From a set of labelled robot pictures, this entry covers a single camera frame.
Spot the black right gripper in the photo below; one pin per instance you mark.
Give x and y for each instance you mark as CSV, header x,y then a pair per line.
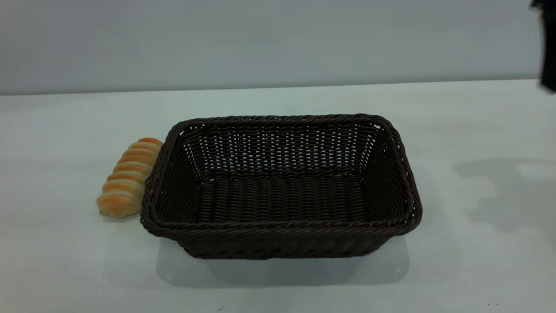
x,y
549,43

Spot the dark brown wicker basket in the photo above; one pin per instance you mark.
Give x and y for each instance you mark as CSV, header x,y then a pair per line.
x,y
282,195

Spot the twisted golden bread roll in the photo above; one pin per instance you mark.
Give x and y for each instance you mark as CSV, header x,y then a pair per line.
x,y
126,187

